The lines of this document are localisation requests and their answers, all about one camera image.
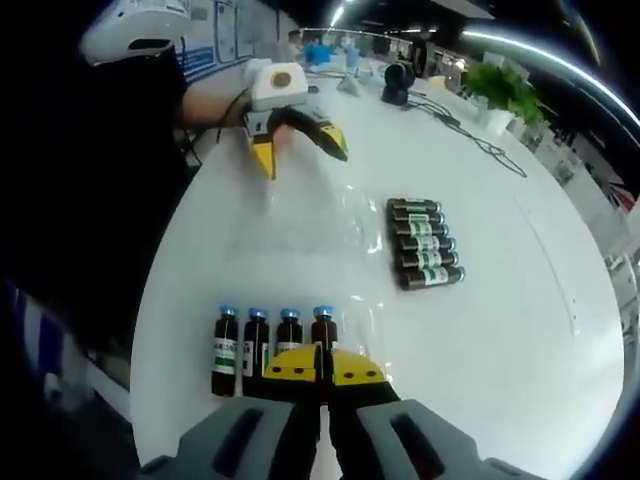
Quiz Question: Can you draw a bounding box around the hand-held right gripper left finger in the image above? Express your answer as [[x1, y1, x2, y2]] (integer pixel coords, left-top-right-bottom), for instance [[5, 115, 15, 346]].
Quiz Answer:
[[139, 343, 324, 480]]

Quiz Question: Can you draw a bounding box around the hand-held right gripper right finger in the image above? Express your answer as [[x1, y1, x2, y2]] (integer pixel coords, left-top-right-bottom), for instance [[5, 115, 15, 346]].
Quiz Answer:
[[322, 349, 506, 480]]

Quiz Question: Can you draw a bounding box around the brown medicine bottle blue cap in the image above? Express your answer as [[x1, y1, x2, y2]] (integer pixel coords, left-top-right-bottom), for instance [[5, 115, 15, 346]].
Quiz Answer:
[[274, 307, 304, 357], [309, 303, 342, 354], [212, 304, 242, 399], [242, 307, 272, 396]]

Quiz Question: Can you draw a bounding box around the clear plastic box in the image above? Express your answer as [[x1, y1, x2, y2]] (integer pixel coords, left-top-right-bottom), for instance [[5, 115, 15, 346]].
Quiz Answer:
[[207, 182, 392, 401]]

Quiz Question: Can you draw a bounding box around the row of brown medicine bottles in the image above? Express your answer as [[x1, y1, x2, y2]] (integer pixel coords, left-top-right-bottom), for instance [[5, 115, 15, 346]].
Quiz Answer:
[[386, 196, 467, 292]]

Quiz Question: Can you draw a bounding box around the person's left hand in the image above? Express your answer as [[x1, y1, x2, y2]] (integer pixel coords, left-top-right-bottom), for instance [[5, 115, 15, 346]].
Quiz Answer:
[[274, 124, 302, 152]]

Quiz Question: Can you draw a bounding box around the heap of blue things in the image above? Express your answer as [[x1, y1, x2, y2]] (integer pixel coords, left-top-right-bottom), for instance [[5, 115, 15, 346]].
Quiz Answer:
[[303, 42, 360, 67]]

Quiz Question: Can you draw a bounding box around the black round desk device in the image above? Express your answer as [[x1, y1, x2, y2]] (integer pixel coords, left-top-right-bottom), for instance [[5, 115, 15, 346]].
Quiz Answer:
[[382, 62, 417, 106]]

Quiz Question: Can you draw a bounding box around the green plant in white pot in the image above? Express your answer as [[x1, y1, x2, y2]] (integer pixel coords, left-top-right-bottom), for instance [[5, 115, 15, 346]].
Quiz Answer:
[[459, 59, 549, 139]]

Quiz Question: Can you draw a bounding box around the clear plastic strip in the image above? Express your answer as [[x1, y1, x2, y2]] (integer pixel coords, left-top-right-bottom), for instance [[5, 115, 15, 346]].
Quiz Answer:
[[514, 197, 582, 337]]

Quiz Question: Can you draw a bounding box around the long ceiling light strip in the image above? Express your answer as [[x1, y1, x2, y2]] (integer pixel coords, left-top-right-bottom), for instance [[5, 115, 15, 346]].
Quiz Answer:
[[462, 28, 640, 124]]

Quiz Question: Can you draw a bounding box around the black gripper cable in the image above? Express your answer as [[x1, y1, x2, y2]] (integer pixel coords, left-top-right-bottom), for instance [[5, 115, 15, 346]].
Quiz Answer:
[[217, 88, 252, 149]]

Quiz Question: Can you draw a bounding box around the white and blue wall poster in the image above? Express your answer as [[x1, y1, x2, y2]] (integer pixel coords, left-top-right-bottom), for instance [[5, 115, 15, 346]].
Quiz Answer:
[[174, 0, 282, 77]]

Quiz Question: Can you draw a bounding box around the long black table cable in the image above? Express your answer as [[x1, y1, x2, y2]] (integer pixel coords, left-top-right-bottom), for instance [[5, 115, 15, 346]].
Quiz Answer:
[[407, 97, 529, 179]]

